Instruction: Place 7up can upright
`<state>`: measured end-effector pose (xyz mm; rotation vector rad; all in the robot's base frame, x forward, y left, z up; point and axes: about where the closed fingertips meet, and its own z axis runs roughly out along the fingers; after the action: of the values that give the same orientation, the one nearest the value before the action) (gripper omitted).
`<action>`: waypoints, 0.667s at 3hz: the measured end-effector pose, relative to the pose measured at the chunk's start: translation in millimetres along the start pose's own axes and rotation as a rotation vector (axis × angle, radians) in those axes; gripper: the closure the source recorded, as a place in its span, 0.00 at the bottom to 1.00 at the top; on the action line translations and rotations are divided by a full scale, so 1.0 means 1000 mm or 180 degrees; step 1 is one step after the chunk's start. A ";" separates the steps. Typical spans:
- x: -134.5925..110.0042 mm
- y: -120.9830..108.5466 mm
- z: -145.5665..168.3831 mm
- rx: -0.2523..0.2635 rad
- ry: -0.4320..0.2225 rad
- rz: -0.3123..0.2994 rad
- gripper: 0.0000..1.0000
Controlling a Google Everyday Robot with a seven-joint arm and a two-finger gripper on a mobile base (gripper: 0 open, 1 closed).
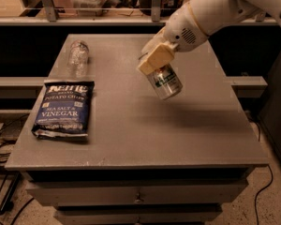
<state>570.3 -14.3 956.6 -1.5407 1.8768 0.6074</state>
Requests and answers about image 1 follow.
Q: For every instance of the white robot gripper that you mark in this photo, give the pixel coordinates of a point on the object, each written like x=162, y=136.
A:
x=182, y=34

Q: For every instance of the grey drawer cabinet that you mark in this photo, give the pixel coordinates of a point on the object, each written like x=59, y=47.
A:
x=185, y=156

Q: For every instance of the round metal drawer knob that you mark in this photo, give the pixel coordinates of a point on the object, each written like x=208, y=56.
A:
x=138, y=199

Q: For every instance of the green 7up soda can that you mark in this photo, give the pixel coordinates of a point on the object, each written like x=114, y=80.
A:
x=165, y=82

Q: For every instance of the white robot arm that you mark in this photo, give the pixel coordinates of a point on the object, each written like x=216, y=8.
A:
x=213, y=15

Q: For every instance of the clear plastic water bottle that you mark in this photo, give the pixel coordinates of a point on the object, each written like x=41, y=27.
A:
x=77, y=62

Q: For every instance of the blue kettle chips bag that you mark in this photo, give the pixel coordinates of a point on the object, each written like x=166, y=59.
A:
x=64, y=110

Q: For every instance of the metal shelf rail frame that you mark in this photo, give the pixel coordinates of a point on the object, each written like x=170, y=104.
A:
x=61, y=12

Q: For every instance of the clear plastic container on shelf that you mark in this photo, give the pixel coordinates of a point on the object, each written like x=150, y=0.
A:
x=88, y=7

